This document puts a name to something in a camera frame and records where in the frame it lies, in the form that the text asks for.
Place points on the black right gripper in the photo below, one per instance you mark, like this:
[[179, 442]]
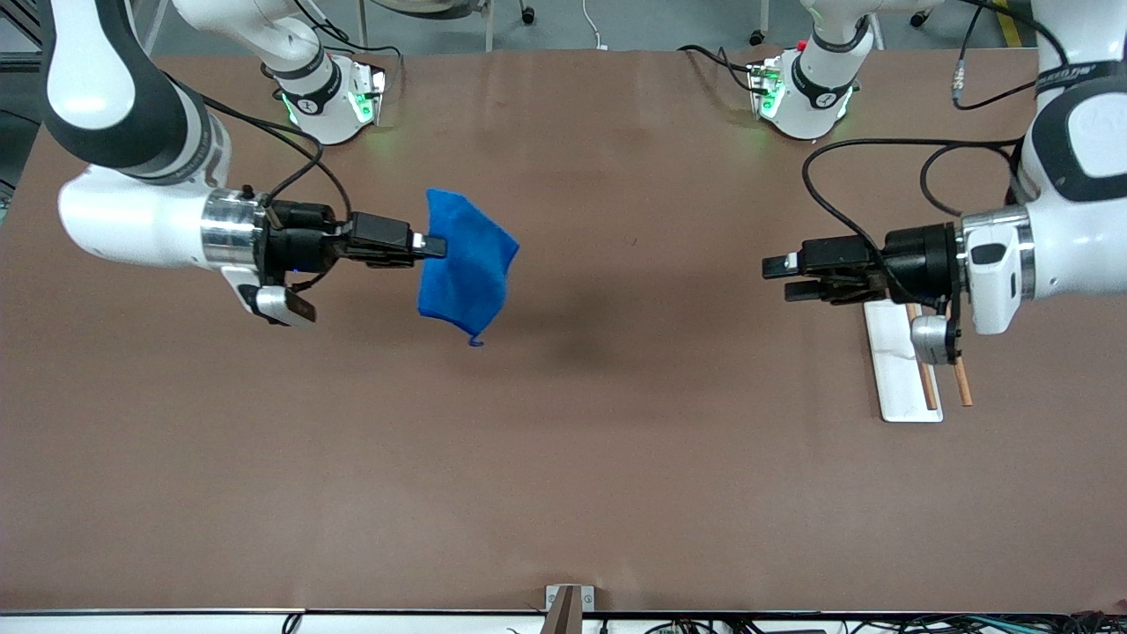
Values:
[[295, 244]]

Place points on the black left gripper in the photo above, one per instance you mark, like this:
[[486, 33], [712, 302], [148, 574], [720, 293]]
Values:
[[918, 254]]

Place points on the blue microfibre towel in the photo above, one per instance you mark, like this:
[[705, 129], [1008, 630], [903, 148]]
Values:
[[467, 264]]

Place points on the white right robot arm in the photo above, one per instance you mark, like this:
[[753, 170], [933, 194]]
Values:
[[132, 220]]

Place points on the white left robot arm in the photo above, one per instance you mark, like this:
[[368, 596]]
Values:
[[1092, 220]]

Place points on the white towel rack wooden bars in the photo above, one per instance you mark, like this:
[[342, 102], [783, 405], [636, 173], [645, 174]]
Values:
[[898, 379]]

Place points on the grey metal mount bracket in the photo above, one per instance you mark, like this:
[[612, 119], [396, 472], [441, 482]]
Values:
[[570, 608]]

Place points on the aluminium frame post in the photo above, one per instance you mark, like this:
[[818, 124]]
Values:
[[18, 62]]

